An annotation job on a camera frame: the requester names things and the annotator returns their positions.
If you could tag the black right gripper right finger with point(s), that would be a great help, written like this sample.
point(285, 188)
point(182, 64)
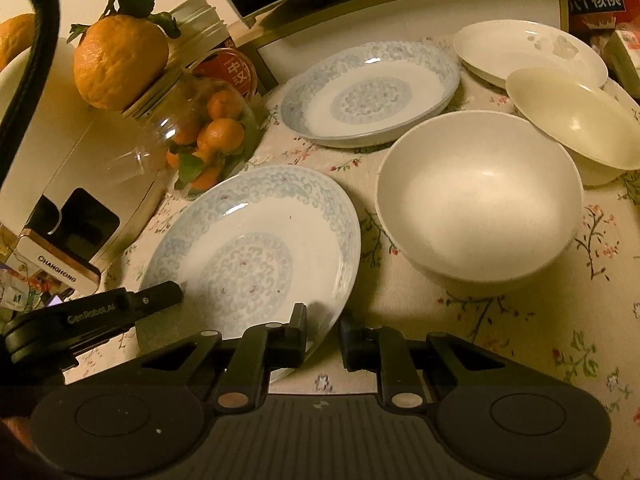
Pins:
point(415, 373)

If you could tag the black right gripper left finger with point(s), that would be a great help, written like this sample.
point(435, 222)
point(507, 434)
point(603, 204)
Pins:
point(232, 375)

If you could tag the blue patterned plate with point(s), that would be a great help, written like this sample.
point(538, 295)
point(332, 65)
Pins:
point(250, 249)
point(370, 94)

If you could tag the large white bowl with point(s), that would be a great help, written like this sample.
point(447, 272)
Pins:
point(479, 202)

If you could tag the small cream bowl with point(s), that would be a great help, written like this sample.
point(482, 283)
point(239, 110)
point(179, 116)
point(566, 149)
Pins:
point(598, 127)

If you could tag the white rose print plate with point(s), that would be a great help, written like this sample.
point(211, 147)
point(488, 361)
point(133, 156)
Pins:
point(494, 49)

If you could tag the white Changhong appliance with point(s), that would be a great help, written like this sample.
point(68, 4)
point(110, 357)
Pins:
point(82, 185)

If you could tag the floral tablecloth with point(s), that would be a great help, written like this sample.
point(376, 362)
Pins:
point(579, 322)

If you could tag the glass jar of kumquats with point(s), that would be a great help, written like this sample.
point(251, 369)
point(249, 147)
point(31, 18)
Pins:
point(195, 131)

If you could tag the large orange citrus fruit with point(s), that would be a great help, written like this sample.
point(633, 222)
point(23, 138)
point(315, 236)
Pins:
point(122, 53)

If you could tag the clear plastic bag with boxes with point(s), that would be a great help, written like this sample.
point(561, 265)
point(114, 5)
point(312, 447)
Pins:
point(622, 55)

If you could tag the white table frame shelf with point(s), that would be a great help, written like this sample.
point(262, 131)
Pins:
point(288, 40)

